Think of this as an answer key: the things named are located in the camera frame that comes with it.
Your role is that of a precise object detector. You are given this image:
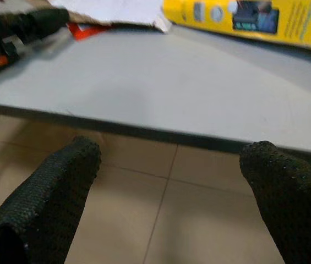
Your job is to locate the black cloth finger of the left gripper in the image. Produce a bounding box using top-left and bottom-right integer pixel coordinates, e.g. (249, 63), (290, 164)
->
(15, 7), (71, 44)

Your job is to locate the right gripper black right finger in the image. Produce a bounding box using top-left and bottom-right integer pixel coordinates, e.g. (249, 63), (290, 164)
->
(239, 140), (311, 264)

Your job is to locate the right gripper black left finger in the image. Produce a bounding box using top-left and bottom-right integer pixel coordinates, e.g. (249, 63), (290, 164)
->
(0, 136), (101, 264)

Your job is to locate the yellow printed package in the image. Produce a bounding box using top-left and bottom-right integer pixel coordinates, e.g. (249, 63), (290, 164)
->
(162, 0), (311, 57)

